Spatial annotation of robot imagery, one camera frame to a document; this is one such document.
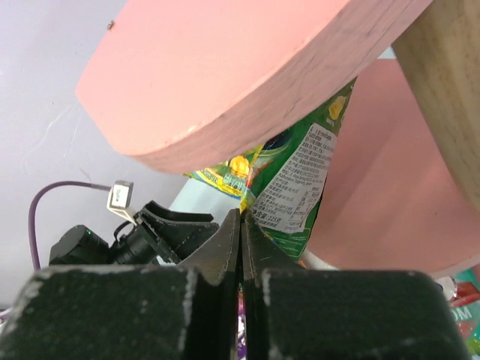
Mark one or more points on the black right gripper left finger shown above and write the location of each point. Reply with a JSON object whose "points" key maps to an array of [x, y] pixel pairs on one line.
{"points": [[187, 311]]}

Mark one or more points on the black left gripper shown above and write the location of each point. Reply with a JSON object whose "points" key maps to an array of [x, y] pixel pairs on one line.
{"points": [[157, 232]]}

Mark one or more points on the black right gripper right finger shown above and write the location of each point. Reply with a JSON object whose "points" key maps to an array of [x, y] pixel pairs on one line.
{"points": [[295, 313]]}

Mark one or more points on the green Fox's candy bag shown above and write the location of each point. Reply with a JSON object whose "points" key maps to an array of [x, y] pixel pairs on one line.
{"points": [[281, 182]]}

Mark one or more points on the teal Fox's candy bag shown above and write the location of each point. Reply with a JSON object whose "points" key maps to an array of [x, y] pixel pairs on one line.
{"points": [[462, 294]]}

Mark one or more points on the pink three-tier wooden shelf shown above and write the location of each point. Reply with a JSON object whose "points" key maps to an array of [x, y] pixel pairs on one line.
{"points": [[185, 85]]}

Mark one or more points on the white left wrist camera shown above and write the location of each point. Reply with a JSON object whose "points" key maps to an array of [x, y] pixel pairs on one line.
{"points": [[119, 200]]}

